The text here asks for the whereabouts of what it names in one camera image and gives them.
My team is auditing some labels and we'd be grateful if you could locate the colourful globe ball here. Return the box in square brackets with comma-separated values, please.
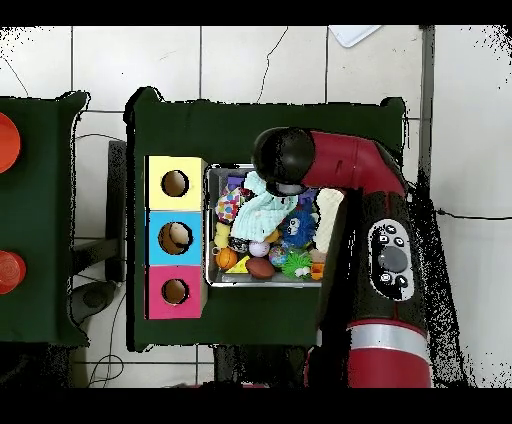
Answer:
[268, 245, 290, 268]

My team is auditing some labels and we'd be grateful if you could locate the polka dot paper wad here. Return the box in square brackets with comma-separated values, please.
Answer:
[214, 186, 246, 225]

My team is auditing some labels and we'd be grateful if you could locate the small orange basketball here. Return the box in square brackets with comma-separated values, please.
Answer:
[214, 247, 240, 272]

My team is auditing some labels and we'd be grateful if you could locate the yellow cheese wedge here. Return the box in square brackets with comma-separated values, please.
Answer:
[225, 255, 251, 275]

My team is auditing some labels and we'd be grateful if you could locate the black floor cable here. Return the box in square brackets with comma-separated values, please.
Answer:
[435, 207, 512, 222]

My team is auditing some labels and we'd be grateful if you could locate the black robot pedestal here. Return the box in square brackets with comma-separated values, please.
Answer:
[213, 344, 309, 389]

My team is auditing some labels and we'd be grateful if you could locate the orange plate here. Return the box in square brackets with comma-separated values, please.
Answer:
[0, 111, 22, 175]

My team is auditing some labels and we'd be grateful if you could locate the shallow clear mesh bin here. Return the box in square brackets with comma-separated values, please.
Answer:
[203, 162, 325, 288]

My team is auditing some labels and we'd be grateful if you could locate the blue spiky toy with face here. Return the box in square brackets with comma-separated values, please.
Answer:
[279, 207, 319, 249]

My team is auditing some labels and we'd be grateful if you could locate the red cup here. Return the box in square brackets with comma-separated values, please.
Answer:
[0, 250, 28, 296]

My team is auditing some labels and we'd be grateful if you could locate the green spiky ball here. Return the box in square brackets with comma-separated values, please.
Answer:
[281, 250, 314, 280]

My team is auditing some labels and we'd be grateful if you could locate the cream ribbed cloth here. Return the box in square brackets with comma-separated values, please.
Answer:
[313, 187, 346, 253]

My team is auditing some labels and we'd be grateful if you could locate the mint ribbed cloth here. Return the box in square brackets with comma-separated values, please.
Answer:
[230, 170, 299, 244]

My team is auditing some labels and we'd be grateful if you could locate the black upright panel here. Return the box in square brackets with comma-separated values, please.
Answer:
[105, 139, 128, 283]

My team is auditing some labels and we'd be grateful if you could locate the wooden box with three holes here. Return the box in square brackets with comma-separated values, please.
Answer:
[144, 155, 209, 321]

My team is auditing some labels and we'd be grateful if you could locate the white tray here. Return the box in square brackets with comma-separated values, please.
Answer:
[327, 25, 383, 49]

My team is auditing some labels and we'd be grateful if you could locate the small brown football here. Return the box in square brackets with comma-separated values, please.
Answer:
[244, 256, 276, 280]

